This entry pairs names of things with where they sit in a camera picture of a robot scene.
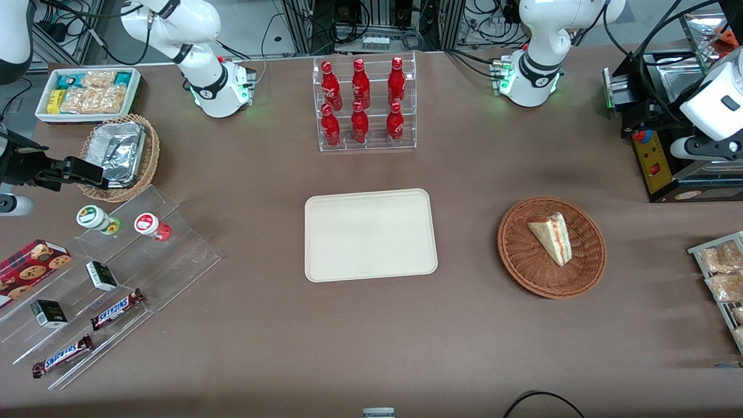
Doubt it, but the clear bag of crackers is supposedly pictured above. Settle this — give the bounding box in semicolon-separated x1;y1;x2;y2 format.
60;86;127;114

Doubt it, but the red cola bottle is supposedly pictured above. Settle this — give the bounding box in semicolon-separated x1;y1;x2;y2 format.
387;56;406;108
321;103;341;147
320;60;343;111
352;58;371;110
386;102;405;146
351;101;370;145

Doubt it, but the red lid yogurt cup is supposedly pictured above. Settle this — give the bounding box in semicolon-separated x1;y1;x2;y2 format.
134;213;172;242

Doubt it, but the tray of packaged snacks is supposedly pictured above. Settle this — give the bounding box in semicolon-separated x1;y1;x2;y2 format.
687;231;743;356

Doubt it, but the clear bag of pastry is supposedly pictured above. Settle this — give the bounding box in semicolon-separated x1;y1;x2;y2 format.
705;273;743;303
699;241;743;274

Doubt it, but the green lid yogurt cup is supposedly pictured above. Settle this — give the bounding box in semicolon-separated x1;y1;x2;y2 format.
76;205;122;235

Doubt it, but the round brown wicker basket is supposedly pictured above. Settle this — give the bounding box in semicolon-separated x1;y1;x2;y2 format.
497;196;607;300

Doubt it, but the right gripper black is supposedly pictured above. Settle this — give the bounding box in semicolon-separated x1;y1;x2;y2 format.
0;131;106;192

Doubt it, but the white rectangular snack bin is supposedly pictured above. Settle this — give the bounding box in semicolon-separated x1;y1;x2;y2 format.
35;67;143;125

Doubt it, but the beige plastic tray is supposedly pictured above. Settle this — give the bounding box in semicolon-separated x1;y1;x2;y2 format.
305;189;438;283

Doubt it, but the aluminium frame with cables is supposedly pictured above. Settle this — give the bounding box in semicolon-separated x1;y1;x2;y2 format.
282;0;465;56

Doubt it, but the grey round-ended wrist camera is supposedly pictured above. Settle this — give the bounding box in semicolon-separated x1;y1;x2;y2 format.
0;194;34;217

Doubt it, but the black cable loop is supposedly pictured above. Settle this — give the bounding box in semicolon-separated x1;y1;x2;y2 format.
502;391;587;418

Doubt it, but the oval light wicker basket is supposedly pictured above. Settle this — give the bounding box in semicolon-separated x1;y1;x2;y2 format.
77;113;161;203

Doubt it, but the aluminium foil container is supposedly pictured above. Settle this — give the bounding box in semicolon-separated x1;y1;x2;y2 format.
86;121;146;188

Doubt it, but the small black carton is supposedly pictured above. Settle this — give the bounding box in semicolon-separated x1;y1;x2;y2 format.
30;300;69;329
85;261;119;292

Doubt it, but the clear acrylic stepped shelf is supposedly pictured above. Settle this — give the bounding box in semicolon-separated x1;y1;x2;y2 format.
0;186;222;391

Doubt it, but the black food warmer appliance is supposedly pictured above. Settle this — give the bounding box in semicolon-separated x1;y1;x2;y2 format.
603;10;743;204

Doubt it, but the clear acrylic bottle rack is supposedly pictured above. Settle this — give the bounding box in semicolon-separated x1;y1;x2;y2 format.
312;51;417;153

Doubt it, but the Snickers chocolate bar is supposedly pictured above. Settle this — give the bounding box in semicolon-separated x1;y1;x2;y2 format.
90;289;146;331
32;334;95;379

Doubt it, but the red cookie box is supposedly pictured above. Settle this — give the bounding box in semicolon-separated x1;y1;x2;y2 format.
0;239;73;309

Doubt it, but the triangle sandwich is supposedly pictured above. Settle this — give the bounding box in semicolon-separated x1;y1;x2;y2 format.
527;212;573;267

